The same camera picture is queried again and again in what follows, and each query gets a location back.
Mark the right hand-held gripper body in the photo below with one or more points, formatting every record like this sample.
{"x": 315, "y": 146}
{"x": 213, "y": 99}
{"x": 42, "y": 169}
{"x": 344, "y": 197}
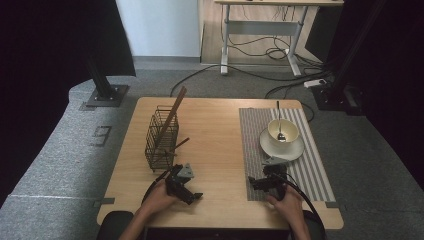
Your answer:
{"x": 275, "y": 180}

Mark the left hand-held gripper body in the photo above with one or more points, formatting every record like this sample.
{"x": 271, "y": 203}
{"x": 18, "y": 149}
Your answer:
{"x": 180, "y": 185}

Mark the white plate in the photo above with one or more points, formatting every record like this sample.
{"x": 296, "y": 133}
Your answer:
{"x": 283, "y": 152}

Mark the person's left hand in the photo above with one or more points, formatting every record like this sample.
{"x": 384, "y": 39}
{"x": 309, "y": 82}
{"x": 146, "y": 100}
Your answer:
{"x": 158, "y": 200}

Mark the person's right hand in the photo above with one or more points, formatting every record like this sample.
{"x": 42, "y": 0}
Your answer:
{"x": 288, "y": 206}

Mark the grey striped placemat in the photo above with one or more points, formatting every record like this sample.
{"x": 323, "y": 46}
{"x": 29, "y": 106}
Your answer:
{"x": 253, "y": 150}

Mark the metal spoon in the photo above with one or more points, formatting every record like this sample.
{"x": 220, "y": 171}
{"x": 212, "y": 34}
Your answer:
{"x": 281, "y": 135}

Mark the cream bowl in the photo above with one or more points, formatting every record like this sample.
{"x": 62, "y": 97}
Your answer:
{"x": 290, "y": 128}

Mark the black chair armrest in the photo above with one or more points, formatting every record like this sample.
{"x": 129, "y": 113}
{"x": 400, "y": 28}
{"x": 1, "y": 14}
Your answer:
{"x": 316, "y": 226}
{"x": 115, "y": 225}

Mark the grey floor socket plate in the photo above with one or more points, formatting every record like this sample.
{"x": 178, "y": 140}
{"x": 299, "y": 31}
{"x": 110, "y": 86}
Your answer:
{"x": 101, "y": 135}

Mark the black metal stand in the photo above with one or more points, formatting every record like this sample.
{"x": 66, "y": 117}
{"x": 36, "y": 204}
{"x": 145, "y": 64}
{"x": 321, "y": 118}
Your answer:
{"x": 105, "y": 90}
{"x": 336, "y": 96}

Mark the white power strip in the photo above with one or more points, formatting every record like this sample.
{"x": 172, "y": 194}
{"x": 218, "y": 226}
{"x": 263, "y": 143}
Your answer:
{"x": 315, "y": 83}

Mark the white desk with metal legs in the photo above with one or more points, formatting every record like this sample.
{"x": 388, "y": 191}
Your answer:
{"x": 263, "y": 27}

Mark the black curtain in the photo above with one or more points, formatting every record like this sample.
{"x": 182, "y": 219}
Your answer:
{"x": 50, "y": 50}
{"x": 400, "y": 66}

